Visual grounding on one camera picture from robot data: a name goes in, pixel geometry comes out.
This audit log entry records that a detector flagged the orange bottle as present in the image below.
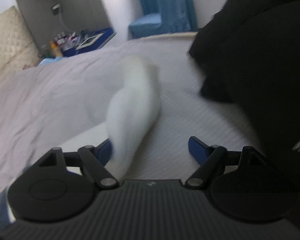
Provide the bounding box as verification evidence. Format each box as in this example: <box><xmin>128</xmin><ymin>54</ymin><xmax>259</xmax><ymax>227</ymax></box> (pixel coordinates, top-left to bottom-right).
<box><xmin>50</xmin><ymin>41</ymin><xmax>63</xmax><ymax>57</ymax></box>

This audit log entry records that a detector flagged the wall charger with white cable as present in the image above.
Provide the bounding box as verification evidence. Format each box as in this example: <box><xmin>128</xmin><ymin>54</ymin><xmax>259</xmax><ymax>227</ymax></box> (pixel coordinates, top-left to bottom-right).
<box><xmin>51</xmin><ymin>3</ymin><xmax>74</xmax><ymax>33</ymax></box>

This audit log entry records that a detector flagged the white blue striped sweater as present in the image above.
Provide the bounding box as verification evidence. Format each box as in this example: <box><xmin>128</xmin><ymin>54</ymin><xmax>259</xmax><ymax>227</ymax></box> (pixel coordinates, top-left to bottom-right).
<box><xmin>0</xmin><ymin>55</ymin><xmax>163</xmax><ymax>228</ymax></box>

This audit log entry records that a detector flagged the blue chair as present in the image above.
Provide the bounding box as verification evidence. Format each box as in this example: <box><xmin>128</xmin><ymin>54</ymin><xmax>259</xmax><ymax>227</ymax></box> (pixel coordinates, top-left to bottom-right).
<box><xmin>128</xmin><ymin>13</ymin><xmax>162</xmax><ymax>39</ymax></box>

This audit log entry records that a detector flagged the blue curtain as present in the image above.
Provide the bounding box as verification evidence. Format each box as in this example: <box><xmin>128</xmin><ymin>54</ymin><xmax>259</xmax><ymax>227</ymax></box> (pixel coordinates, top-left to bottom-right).
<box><xmin>140</xmin><ymin>0</ymin><xmax>198</xmax><ymax>35</ymax></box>

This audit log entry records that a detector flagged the blue tray with items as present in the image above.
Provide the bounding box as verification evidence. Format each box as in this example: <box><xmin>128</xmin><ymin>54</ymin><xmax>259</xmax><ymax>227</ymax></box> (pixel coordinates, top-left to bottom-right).
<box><xmin>62</xmin><ymin>28</ymin><xmax>116</xmax><ymax>57</ymax></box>

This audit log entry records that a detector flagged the grey wardrobe shelf unit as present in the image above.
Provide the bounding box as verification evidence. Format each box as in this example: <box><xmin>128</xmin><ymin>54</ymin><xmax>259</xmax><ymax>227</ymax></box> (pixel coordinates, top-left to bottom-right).
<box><xmin>16</xmin><ymin>0</ymin><xmax>111</xmax><ymax>51</ymax></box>

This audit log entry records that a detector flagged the grey bed duvet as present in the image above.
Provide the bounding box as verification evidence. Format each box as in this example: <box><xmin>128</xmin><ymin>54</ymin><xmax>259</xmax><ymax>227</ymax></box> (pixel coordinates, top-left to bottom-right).
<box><xmin>0</xmin><ymin>35</ymin><xmax>260</xmax><ymax>192</ymax></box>

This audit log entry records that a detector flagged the cream quilted headboard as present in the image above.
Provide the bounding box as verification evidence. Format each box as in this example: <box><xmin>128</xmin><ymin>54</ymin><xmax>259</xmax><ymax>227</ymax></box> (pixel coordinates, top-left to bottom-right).
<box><xmin>0</xmin><ymin>6</ymin><xmax>41</xmax><ymax>84</ymax></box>

